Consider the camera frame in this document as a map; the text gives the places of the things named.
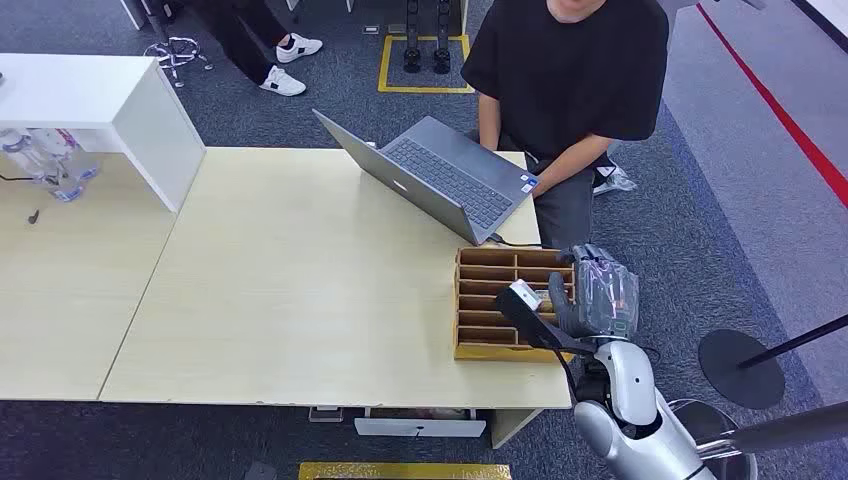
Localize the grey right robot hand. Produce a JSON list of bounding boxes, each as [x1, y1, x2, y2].
[[547, 243, 641, 342]]

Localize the person in black shirt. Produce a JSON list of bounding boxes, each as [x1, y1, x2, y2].
[[460, 0, 671, 252]]

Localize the standing person's legs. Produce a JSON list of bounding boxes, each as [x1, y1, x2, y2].
[[192, 0, 324, 98]]

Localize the wooden compartment organizer box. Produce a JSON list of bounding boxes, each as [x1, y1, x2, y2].
[[453, 246, 576, 364]]

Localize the black round stand base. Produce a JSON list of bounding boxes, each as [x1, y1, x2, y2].
[[698, 329, 787, 411]]

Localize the silver round stand base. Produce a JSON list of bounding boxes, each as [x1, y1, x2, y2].
[[667, 398, 759, 480]]

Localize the black stand pole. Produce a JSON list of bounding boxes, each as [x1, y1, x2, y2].
[[737, 313, 848, 371]]

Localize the grey open laptop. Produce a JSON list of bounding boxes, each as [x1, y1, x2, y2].
[[312, 109, 541, 247]]

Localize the white desk drawer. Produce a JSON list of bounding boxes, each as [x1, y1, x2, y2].
[[353, 408, 488, 439]]

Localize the grey metal pole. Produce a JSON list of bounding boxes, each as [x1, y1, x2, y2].
[[696, 401, 848, 461]]

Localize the red floor tape line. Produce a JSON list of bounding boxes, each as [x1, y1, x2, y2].
[[695, 3, 848, 210]]

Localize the yellow floor mat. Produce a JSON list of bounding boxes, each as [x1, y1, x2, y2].
[[298, 462, 513, 480]]

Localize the yellow floor tape square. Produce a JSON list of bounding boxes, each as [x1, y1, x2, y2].
[[377, 34, 476, 95]]

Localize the black robot legs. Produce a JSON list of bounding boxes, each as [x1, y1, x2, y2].
[[403, 0, 453, 75]]

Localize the white sneaker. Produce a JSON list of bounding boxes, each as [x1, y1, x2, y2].
[[258, 65, 307, 98], [275, 33, 324, 65]]

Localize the chair star base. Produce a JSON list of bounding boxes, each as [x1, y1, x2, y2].
[[143, 36, 215, 89]]

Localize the white shelf unit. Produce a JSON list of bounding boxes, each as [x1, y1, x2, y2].
[[0, 53, 207, 215]]

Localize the clear plastic water bottle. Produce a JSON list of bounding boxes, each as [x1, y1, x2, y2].
[[29, 128, 101, 203], [0, 129, 49, 183]]

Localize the black laptop cable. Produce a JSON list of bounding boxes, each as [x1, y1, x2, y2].
[[488, 233, 545, 250]]

